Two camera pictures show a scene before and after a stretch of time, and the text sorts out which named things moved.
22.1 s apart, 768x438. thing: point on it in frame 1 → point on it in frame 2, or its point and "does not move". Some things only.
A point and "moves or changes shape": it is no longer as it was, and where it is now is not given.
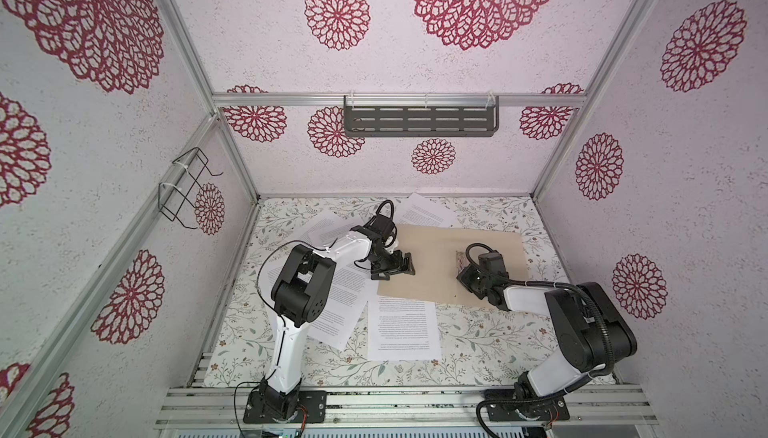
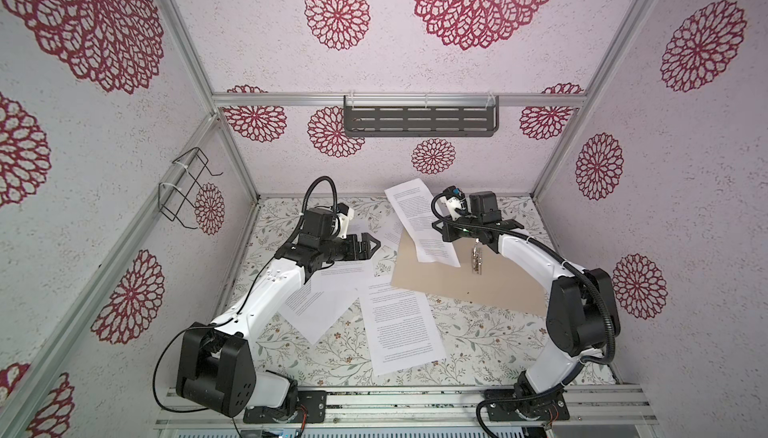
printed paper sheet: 419,210 moves or changes shape
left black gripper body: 387,262 → 337,249
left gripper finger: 408,267 → 366,239
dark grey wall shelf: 421,115 does not move
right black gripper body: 472,281 → 466,228
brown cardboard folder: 437,254 moves or changes shape
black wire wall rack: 184,186 does not move
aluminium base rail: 407,407 does not move
